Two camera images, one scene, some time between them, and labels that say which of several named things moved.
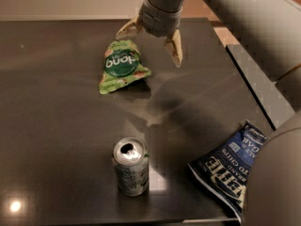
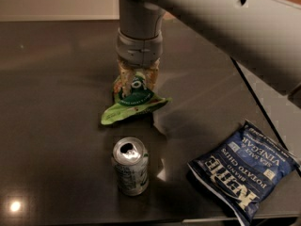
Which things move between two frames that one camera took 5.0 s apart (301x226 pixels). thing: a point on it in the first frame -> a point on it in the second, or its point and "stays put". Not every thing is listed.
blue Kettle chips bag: x=226 y=169 stays put
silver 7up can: x=131 y=161 stays put
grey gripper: x=159 y=22 -> x=139 y=50
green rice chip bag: x=122 y=65 -> x=141 y=100
